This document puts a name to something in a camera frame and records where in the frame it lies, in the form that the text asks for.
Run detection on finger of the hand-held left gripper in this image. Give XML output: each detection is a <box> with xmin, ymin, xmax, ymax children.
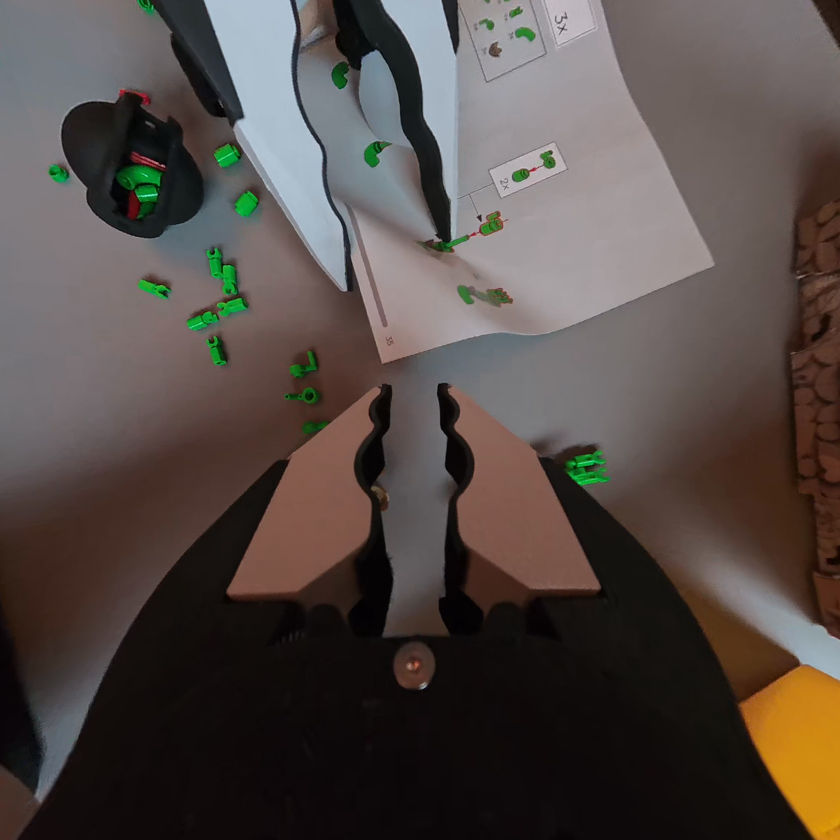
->
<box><xmin>333</xmin><ymin>0</ymin><xmax>460</xmax><ymax>249</ymax></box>
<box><xmin>203</xmin><ymin>0</ymin><xmax>357</xmax><ymax>294</ymax></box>

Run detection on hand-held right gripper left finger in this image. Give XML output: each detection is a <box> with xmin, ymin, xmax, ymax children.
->
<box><xmin>226</xmin><ymin>385</ymin><xmax>396</xmax><ymax>637</ymax></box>

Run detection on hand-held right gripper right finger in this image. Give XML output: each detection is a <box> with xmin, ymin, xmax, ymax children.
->
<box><xmin>436</xmin><ymin>382</ymin><xmax>602</xmax><ymax>637</ymax></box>

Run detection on green lego bamboo stalk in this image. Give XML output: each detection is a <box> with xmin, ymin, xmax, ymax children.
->
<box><xmin>563</xmin><ymin>448</ymin><xmax>609</xmax><ymax>488</ymax></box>

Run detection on scattered green lego pieces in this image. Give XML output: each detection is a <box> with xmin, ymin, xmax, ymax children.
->
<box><xmin>49</xmin><ymin>0</ymin><xmax>329</xmax><ymax>435</ymax></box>

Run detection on mixed green red lego pile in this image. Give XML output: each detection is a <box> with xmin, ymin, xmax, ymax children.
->
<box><xmin>113</xmin><ymin>152</ymin><xmax>161</xmax><ymax>221</ymax></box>

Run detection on lego instruction booklet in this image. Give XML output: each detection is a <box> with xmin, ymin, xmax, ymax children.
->
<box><xmin>289</xmin><ymin>0</ymin><xmax>716</xmax><ymax>365</ymax></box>

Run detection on black lego box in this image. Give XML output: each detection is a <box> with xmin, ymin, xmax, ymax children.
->
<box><xmin>791</xmin><ymin>200</ymin><xmax>840</xmax><ymax>634</ymax></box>

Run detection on black cup of pieces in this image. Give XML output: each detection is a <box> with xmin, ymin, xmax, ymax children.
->
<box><xmin>60</xmin><ymin>98</ymin><xmax>204</xmax><ymax>238</ymax></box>

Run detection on yellow seat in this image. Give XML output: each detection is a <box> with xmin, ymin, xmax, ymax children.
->
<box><xmin>738</xmin><ymin>663</ymin><xmax>840</xmax><ymax>840</ymax></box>

